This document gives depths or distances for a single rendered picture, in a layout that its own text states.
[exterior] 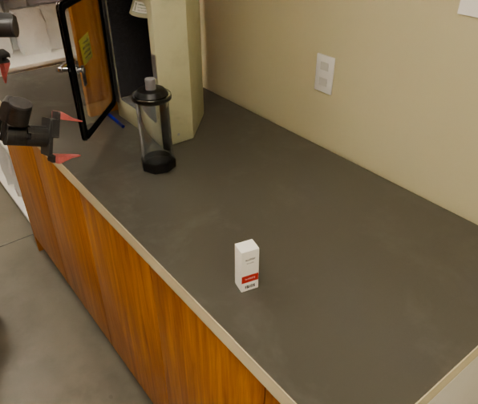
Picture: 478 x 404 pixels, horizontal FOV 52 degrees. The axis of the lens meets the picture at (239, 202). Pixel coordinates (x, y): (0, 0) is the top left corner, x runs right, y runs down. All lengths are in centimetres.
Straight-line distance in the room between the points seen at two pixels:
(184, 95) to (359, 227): 68
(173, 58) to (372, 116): 60
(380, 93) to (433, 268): 52
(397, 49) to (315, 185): 41
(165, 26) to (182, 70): 14
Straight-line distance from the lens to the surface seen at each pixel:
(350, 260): 113
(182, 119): 158
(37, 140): 140
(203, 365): 124
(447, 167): 137
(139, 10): 155
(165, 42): 147
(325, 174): 144
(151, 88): 136
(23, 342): 235
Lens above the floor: 166
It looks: 34 degrees down
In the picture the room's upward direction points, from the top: straight up
